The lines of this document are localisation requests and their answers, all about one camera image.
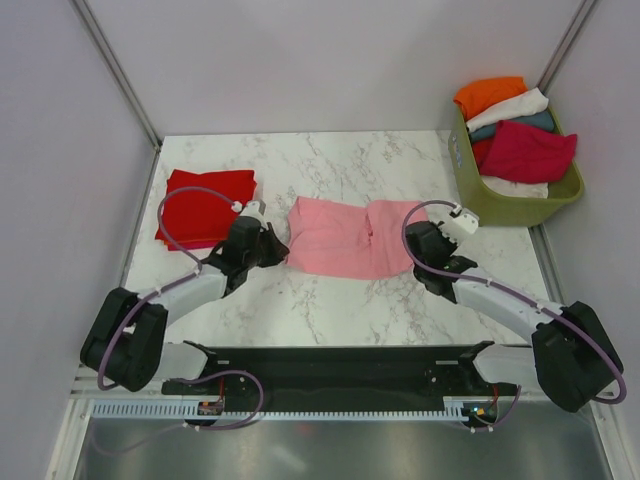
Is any pink t-shirt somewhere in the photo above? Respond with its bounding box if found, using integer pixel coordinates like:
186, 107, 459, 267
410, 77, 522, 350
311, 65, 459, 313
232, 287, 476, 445
286, 197, 418, 280

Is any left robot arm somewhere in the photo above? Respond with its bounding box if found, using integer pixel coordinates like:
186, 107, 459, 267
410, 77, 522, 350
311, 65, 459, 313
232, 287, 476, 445
80, 216, 289, 392

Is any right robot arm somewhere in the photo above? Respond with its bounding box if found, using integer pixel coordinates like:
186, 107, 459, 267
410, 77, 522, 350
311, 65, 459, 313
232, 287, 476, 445
402, 221, 627, 412

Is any olive green plastic basket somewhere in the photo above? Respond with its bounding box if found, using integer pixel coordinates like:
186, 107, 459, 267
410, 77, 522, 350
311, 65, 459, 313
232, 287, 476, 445
448, 107, 584, 227

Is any red t-shirt in basket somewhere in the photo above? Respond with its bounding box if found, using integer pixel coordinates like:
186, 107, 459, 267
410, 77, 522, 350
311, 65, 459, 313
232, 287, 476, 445
471, 138, 493, 168

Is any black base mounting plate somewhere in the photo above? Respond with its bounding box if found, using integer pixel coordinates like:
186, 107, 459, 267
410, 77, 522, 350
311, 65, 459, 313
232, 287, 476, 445
162, 345, 516, 412

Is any white cloth basket bottom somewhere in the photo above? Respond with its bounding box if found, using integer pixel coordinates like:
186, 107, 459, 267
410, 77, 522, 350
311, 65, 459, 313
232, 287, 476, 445
481, 176, 549, 199

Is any crimson t-shirt in basket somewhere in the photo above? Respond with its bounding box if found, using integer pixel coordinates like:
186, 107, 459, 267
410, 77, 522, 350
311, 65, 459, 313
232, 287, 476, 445
478, 120, 578, 184

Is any teal t-shirt in basket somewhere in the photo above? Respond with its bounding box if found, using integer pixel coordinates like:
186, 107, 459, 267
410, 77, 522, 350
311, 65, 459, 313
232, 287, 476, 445
468, 110, 556, 144

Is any orange t-shirt in basket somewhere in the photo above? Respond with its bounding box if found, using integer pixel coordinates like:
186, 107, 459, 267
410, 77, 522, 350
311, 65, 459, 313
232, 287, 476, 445
453, 76, 528, 120

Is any white t-shirt in basket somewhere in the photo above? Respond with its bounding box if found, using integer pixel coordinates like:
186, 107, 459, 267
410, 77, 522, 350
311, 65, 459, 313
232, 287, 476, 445
466, 88, 549, 133

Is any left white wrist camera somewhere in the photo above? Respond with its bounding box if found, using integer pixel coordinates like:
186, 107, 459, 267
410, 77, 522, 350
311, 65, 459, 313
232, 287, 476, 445
231, 200, 267, 228

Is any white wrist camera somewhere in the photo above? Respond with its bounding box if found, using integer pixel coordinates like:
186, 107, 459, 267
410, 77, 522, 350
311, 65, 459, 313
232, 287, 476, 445
438, 207, 479, 246
231, 200, 267, 228

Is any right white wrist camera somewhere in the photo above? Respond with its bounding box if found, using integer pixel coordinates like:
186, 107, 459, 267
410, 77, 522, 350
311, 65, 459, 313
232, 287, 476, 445
438, 207, 479, 246

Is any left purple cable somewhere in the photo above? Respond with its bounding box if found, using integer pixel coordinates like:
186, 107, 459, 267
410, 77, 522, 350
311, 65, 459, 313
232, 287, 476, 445
94, 186, 266, 456

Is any white slotted cable duct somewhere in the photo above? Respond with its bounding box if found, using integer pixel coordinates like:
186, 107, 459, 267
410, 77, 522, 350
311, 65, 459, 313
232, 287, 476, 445
90, 399, 492, 422

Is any right aluminium frame post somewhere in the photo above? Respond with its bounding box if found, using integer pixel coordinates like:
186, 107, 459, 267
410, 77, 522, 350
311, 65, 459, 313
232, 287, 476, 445
537, 0, 600, 93

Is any aluminium frame post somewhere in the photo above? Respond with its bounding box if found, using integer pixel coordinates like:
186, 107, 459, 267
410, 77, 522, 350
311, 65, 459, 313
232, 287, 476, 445
69, 0, 162, 152
537, 0, 600, 93

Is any left aluminium frame post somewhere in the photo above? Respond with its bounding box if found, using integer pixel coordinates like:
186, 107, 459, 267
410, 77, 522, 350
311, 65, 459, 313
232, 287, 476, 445
69, 0, 162, 152

